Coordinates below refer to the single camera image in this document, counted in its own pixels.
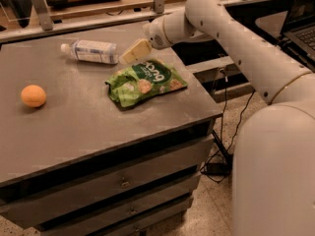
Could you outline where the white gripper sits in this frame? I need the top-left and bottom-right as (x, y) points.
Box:
(119, 17), (172, 64)

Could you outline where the clear plastic water bottle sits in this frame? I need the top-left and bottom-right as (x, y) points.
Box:
(60, 40), (119, 65)

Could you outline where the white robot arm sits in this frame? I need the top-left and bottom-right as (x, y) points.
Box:
(120, 0), (315, 236)

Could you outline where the green snack bag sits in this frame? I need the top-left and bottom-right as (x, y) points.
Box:
(105, 59), (187, 108)

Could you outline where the orange fruit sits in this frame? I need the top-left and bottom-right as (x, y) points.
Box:
(21, 85), (46, 108)

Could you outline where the grey drawer cabinet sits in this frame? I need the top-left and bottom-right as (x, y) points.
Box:
(0, 35), (221, 236)

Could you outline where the black power adapter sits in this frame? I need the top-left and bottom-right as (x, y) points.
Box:
(205, 163), (231, 176)

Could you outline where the black laptop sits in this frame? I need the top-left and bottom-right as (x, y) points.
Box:
(281, 0), (315, 60)

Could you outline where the black cable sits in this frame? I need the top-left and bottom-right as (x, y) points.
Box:
(200, 67), (256, 184)

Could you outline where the metal railing frame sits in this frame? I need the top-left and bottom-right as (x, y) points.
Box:
(0, 0), (270, 44)

